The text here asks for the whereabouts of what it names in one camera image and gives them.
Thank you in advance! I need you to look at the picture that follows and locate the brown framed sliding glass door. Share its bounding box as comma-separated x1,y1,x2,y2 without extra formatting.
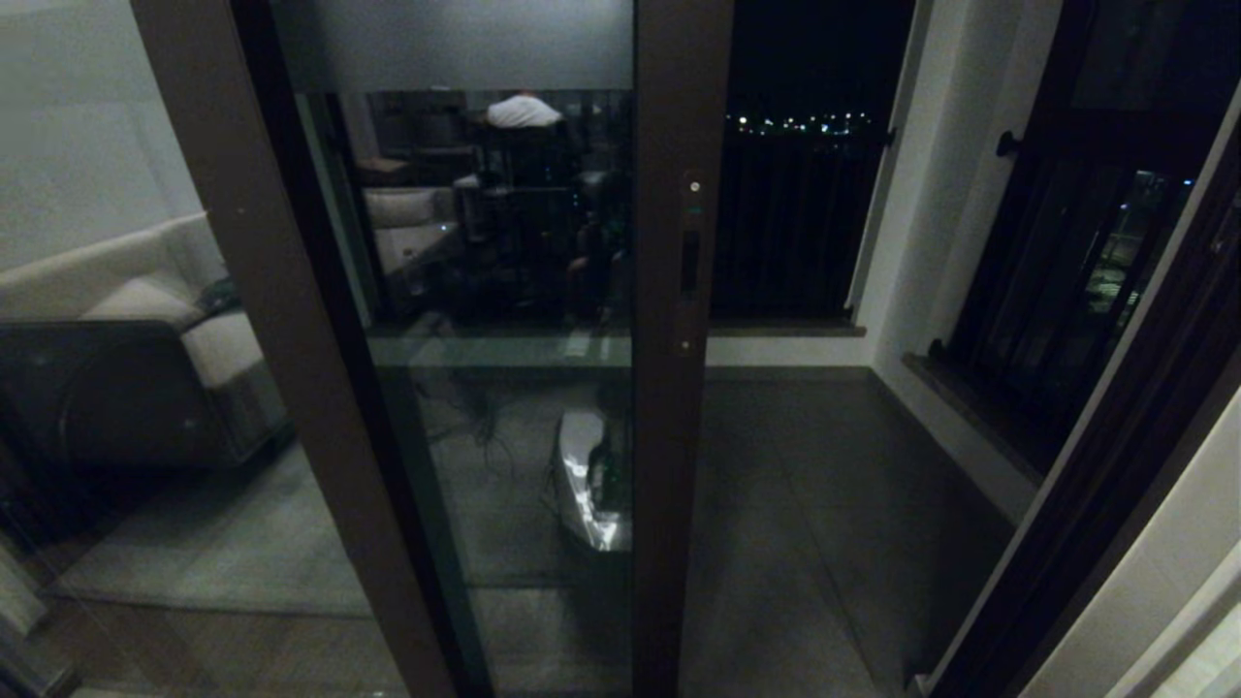
271,0,735,698

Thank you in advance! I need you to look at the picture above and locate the black balcony railing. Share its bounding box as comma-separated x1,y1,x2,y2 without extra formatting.
713,126,893,319

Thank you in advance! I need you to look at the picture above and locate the brown framed fixed glass panel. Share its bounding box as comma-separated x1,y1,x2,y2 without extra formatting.
0,0,457,698

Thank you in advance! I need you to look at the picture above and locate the grey stone window sill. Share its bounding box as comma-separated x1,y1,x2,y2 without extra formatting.
907,351,1048,486

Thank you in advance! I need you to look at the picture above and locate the dark brown door jamb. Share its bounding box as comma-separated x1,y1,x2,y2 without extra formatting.
926,107,1241,698

